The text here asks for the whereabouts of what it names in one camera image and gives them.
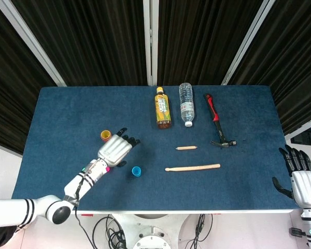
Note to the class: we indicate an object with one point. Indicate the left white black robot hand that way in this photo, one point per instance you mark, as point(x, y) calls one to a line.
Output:
point(114, 150)

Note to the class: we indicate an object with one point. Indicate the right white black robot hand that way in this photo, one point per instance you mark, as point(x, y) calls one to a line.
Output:
point(307, 186)

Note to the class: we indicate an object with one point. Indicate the yellow plastic cup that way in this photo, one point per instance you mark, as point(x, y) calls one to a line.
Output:
point(105, 134)

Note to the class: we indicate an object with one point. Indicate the light blue plastic cup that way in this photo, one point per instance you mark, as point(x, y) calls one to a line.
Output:
point(136, 171)

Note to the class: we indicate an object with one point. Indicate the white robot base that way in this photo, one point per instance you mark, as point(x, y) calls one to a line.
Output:
point(150, 233)

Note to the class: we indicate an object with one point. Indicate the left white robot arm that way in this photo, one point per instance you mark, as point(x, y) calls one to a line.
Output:
point(41, 207)

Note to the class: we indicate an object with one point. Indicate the dark monitor screen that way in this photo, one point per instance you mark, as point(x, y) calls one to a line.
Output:
point(307, 137)

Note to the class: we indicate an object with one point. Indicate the tea bottle with yellow cap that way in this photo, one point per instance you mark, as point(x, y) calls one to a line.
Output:
point(162, 109)

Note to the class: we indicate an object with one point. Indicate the red tape strip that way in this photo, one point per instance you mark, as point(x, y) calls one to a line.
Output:
point(86, 214)

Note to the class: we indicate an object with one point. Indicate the blue fabric table mat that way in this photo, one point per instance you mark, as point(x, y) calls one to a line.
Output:
point(171, 192)

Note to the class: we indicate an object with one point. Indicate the short wooden stick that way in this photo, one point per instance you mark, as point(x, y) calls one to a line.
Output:
point(186, 148)

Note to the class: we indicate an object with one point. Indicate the wooden drumstick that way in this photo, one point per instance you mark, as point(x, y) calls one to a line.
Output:
point(194, 167)

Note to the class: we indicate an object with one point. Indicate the clear plastic water bottle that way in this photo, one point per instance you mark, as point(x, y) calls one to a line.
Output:
point(187, 103)

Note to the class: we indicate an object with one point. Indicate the red black claw hammer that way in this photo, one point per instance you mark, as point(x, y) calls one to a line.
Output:
point(214, 114)

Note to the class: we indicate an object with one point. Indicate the black pleated curtain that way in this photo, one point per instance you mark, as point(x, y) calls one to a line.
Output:
point(93, 39)

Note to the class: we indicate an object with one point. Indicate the white metal frame post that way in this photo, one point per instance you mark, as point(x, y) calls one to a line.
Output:
point(28, 39)
point(150, 39)
point(246, 39)

